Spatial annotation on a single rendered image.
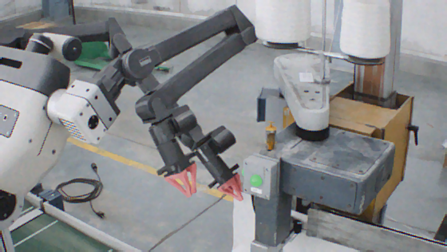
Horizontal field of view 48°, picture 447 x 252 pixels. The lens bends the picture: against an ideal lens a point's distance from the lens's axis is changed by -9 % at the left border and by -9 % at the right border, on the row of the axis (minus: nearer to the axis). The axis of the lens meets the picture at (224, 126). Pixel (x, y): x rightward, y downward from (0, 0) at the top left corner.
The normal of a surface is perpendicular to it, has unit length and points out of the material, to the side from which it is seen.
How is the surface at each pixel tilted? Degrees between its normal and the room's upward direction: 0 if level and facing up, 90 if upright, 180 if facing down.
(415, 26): 90
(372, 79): 90
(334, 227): 90
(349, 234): 90
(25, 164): 115
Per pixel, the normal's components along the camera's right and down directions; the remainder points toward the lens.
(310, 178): -0.57, 0.33
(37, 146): 0.82, 0.22
